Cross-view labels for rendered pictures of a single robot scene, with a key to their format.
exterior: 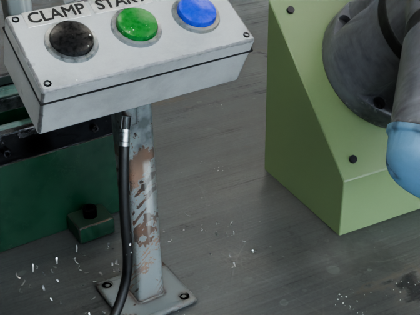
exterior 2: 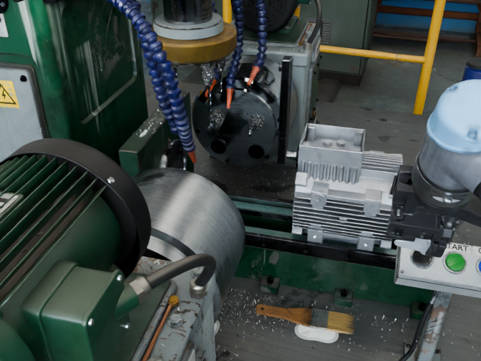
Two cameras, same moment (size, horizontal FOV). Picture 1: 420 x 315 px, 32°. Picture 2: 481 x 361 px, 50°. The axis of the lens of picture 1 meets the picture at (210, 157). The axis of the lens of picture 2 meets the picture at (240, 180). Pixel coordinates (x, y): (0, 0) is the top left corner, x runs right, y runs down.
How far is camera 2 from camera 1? 0.44 m
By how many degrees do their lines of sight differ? 39
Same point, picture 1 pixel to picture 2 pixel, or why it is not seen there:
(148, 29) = (458, 267)
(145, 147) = (443, 306)
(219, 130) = not seen: outside the picture
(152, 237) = (432, 341)
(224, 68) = not seen: outside the picture
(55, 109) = (403, 280)
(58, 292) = (386, 335)
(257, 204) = not seen: outside the picture
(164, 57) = (459, 282)
